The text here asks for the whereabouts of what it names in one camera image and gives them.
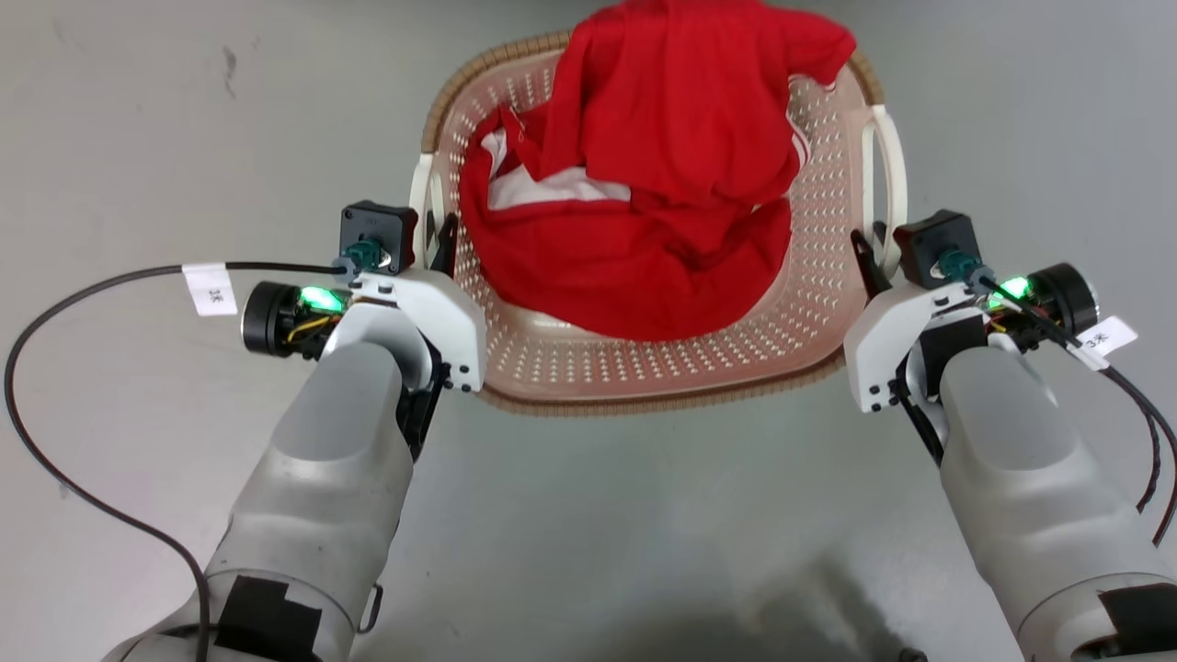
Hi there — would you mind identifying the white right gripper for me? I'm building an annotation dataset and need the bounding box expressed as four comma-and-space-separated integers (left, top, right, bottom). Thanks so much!
843, 228, 989, 414

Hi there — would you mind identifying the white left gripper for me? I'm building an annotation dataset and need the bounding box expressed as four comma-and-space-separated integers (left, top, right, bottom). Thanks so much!
349, 212, 488, 394

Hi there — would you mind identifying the beige perforated plastic laundry basket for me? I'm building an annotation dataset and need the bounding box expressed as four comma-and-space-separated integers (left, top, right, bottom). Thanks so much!
409, 28, 909, 417

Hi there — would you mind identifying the red garment with white trim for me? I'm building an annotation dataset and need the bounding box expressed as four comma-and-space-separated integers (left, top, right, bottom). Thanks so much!
458, 0, 858, 343

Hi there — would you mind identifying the white left cable tag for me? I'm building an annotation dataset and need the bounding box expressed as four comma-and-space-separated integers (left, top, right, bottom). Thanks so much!
183, 263, 239, 318

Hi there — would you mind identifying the white cable tag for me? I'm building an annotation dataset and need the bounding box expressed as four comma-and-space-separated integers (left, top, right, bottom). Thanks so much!
1070, 315, 1139, 371
183, 263, 239, 318

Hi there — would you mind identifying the white right cable tag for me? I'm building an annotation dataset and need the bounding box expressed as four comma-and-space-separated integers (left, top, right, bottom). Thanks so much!
1070, 315, 1139, 371

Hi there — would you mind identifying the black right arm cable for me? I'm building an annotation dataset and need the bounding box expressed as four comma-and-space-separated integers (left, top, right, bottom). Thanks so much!
973, 274, 1177, 549

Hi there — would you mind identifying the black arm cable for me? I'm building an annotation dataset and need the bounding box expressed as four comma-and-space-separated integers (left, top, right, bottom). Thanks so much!
4, 260, 358, 662
973, 274, 1177, 549

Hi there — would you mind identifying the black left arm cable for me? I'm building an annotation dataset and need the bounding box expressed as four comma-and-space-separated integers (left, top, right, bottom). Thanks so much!
4, 260, 358, 662

